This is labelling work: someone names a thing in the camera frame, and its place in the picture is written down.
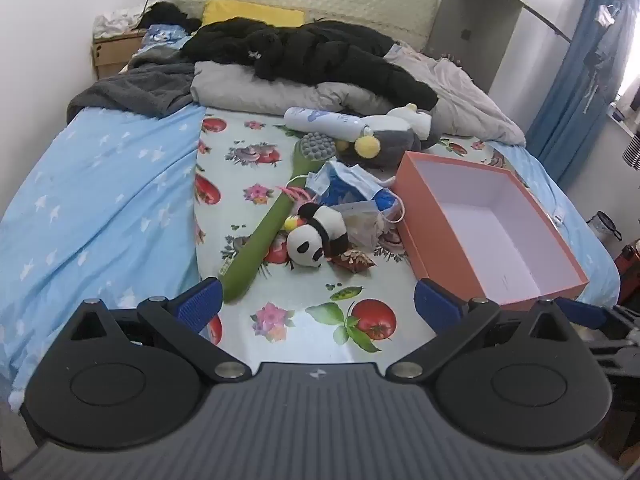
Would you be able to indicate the white charger plug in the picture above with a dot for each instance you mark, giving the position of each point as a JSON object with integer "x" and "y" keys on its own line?
{"x": 558, "y": 216}

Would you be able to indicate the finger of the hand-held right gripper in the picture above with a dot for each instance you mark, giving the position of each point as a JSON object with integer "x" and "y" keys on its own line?
{"x": 582, "y": 312}

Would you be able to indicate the panda plush toy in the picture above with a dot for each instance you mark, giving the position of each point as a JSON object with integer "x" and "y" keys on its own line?
{"x": 306, "y": 245}

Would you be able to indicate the dark hanging garment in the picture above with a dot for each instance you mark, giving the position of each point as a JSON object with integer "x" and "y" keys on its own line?
{"x": 607, "y": 45}

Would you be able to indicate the white crumpled clothes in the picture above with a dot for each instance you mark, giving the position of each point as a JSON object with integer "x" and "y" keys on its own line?
{"x": 115, "y": 20}

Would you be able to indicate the red and black bag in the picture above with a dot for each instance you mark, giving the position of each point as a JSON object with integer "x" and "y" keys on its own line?
{"x": 630, "y": 270}

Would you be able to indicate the dark clothes rail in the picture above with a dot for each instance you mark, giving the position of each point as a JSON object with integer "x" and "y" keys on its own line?
{"x": 547, "y": 22}

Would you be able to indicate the blue patterned packet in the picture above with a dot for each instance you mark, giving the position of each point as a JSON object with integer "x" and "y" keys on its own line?
{"x": 160, "y": 35}

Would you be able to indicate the dark grey fleece blanket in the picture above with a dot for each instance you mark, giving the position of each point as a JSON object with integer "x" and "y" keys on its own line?
{"x": 130, "y": 90}

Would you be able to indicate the brown snack packet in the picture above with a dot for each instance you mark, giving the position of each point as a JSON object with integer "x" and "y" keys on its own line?
{"x": 352, "y": 258}

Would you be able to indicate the blue curtain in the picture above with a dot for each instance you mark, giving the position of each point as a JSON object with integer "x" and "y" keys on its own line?
{"x": 565, "y": 100}

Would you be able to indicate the pink tassel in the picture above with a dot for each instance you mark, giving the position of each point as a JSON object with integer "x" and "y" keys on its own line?
{"x": 292, "y": 192}

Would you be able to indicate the clear plastic bag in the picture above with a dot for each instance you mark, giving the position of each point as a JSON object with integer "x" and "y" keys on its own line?
{"x": 362, "y": 228}

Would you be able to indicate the white spray bottle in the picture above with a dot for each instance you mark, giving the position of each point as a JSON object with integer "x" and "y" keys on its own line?
{"x": 320, "y": 121}

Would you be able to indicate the yellow pillow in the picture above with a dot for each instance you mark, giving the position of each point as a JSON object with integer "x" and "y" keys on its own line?
{"x": 240, "y": 10}

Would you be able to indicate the grey penguin plush toy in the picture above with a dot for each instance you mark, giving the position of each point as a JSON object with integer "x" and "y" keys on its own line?
{"x": 395, "y": 142}

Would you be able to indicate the blue face mask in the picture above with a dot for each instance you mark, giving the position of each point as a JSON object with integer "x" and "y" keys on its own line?
{"x": 357, "y": 177}

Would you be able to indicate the beige duvet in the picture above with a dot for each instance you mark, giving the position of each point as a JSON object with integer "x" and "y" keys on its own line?
{"x": 465, "y": 100}

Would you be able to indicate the orange cardboard box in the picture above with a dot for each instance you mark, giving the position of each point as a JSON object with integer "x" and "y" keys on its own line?
{"x": 425, "y": 220}

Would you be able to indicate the floral fruit print sheet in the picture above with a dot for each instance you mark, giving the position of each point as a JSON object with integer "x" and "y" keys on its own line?
{"x": 240, "y": 180}

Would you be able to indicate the black fluffy garment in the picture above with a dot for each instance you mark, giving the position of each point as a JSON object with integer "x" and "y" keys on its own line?
{"x": 165, "y": 12}

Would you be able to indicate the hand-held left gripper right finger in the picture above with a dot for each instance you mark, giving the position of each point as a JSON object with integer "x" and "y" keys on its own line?
{"x": 437, "y": 305}

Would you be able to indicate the striped hanging garment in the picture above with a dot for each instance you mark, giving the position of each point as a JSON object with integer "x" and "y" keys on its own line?
{"x": 632, "y": 152}

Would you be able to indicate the black puffer jacket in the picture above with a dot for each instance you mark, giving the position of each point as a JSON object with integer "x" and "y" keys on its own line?
{"x": 310, "y": 50}

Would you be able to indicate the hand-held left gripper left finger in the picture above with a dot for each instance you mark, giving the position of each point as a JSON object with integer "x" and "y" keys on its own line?
{"x": 200, "y": 302}

